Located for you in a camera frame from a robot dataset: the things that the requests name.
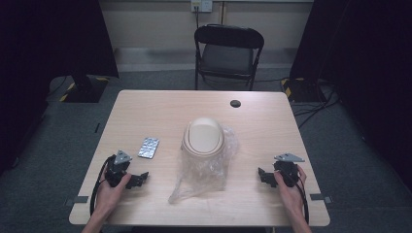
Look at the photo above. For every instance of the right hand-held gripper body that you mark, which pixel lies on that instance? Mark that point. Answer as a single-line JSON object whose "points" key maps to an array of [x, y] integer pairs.
{"points": [[287, 168]]}

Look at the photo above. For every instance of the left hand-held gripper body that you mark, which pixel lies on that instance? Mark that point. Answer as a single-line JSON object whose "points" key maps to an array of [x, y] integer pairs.
{"points": [[117, 168]]}

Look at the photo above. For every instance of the silver blister pack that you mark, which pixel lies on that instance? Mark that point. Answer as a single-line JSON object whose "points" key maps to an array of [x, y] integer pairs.
{"points": [[148, 148]]}

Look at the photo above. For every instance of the clear plastic bag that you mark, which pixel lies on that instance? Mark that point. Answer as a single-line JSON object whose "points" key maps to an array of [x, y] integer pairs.
{"points": [[202, 171]]}

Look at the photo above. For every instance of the beige bowl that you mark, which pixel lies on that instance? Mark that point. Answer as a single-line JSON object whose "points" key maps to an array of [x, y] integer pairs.
{"points": [[203, 139]]}

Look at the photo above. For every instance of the person's right hand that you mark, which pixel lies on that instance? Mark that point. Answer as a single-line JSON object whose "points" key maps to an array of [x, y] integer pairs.
{"points": [[291, 191]]}

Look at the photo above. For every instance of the person's left hand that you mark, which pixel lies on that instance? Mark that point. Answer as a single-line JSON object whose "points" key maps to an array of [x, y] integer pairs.
{"points": [[111, 191]]}

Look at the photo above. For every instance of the black stand base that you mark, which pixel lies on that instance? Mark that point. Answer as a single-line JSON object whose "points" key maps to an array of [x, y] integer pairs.
{"points": [[82, 89], [299, 89]]}

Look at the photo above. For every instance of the black table grommet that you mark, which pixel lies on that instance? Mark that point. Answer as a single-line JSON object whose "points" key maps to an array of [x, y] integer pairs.
{"points": [[235, 103]]}

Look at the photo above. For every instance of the black curtain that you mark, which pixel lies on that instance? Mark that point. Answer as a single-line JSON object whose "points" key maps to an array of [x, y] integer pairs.
{"points": [[48, 58], [359, 64]]}

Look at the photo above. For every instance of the black folding chair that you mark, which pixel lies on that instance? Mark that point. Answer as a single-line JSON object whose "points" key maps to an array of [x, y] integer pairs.
{"points": [[228, 55]]}

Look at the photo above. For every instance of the white wall socket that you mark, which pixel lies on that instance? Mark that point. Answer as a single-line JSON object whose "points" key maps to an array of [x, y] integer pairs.
{"points": [[201, 6]]}

